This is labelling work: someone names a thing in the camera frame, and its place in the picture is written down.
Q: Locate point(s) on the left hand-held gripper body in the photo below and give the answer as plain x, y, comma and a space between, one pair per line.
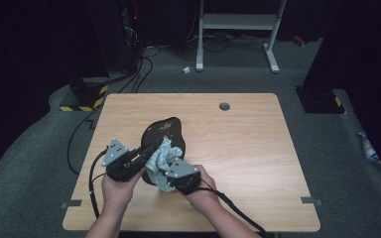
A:
124, 167

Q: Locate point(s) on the black equipment tower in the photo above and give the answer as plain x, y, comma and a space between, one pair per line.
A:
112, 33

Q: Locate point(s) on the black yellow striped base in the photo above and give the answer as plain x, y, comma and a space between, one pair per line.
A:
320, 100
86, 97

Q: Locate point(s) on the green striped cleaning cloth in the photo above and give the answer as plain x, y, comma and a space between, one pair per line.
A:
160, 162

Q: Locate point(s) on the small red object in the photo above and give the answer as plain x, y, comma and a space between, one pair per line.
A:
299, 41

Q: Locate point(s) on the white metal stand frame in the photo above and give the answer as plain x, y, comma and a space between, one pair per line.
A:
238, 22

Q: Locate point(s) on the black cap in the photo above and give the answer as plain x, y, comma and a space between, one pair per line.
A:
173, 127

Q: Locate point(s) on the grey tape strip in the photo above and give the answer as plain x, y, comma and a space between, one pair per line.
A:
71, 203
311, 200

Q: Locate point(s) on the person's left hand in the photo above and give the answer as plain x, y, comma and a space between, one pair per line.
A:
119, 195

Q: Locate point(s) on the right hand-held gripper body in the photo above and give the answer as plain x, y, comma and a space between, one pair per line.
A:
183, 175

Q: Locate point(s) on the blue white plastic packet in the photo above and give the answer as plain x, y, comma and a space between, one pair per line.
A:
368, 148

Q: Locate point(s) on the person's right hand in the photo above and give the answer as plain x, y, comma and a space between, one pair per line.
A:
205, 195

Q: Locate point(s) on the white paper scrap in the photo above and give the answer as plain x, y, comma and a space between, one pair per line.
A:
186, 70

